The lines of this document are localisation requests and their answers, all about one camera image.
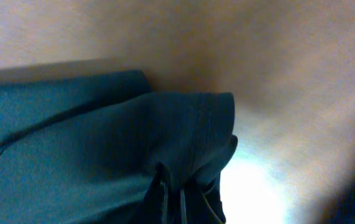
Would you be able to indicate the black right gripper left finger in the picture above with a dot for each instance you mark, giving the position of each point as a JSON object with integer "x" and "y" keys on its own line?
{"x": 154, "y": 207}

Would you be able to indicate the black leggings with red waistband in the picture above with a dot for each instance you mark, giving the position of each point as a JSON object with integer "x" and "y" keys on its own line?
{"x": 85, "y": 150}

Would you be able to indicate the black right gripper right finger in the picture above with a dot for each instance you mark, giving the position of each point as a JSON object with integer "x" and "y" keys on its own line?
{"x": 201, "y": 203}

